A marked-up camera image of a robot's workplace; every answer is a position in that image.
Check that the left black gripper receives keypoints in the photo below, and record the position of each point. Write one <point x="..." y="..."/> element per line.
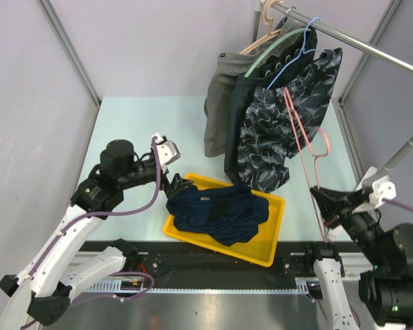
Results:
<point x="177" y="183"/>

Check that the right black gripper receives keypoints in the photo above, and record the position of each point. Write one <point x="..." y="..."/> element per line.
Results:
<point x="334" y="204"/>

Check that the navy blue shorts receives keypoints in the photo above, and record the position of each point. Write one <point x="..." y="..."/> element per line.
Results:
<point x="229" y="215"/>

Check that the pink wire hanger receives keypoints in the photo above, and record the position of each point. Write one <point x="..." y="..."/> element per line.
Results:
<point x="300" y="132"/>

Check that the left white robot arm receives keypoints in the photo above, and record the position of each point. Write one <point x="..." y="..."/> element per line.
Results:
<point x="43" y="291"/>

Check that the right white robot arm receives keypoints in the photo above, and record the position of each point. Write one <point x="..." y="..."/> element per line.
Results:
<point x="387" y="289"/>

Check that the leaf patterned shorts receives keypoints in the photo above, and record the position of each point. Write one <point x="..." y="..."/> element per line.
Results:
<point x="266" y="138"/>

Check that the grey sweat shorts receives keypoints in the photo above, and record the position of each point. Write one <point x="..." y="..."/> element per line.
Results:
<point x="216" y="105"/>

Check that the dark teal shorts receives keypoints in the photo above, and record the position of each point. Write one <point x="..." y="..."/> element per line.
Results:
<point x="244" y="89"/>

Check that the green hanger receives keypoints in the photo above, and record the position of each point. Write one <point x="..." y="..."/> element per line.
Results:
<point x="269" y="49"/>

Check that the wooden hanger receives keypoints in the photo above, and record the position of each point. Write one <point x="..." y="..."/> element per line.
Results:
<point x="261" y="16"/>

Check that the yellow plastic tray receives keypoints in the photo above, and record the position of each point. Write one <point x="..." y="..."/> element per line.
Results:
<point x="259" y="250"/>

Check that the grey rack pole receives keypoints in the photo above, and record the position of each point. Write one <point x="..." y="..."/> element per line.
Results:
<point x="398" y="156"/>

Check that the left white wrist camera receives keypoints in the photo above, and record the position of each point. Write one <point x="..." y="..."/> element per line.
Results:
<point x="164" y="150"/>

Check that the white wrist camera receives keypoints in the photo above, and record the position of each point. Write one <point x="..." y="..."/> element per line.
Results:
<point x="164" y="150"/>
<point x="376" y="189"/>

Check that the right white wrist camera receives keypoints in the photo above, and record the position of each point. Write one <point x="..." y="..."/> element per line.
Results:
<point x="376" y="189"/>

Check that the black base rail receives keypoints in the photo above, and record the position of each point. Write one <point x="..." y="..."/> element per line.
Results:
<point x="184" y="268"/>

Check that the blue wire hanger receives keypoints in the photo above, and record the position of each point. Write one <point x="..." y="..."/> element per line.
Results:
<point x="301" y="52"/>

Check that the metal clothes rail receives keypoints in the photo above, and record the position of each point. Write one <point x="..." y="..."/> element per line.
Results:
<point x="354" y="42"/>

